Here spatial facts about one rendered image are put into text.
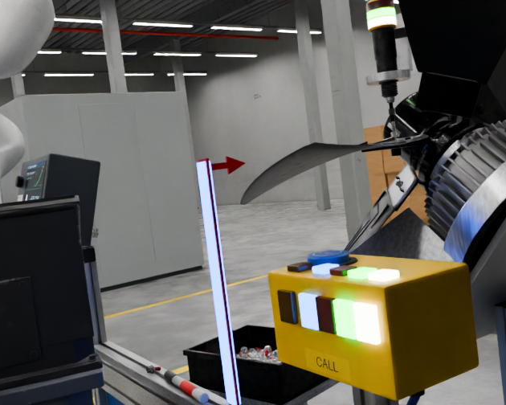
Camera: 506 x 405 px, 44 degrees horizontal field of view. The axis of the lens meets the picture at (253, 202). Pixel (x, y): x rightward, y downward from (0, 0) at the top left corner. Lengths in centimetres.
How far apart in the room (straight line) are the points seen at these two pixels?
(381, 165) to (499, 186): 861
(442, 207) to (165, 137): 684
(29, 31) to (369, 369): 89
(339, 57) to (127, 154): 271
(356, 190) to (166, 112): 248
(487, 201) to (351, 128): 644
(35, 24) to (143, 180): 633
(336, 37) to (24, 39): 638
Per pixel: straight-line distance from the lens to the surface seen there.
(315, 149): 81
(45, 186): 133
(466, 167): 94
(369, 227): 111
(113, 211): 729
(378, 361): 50
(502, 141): 96
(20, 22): 120
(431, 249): 95
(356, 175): 728
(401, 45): 101
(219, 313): 83
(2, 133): 121
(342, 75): 734
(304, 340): 57
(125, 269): 738
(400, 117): 106
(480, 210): 88
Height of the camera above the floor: 117
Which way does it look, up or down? 3 degrees down
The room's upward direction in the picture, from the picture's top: 7 degrees counter-clockwise
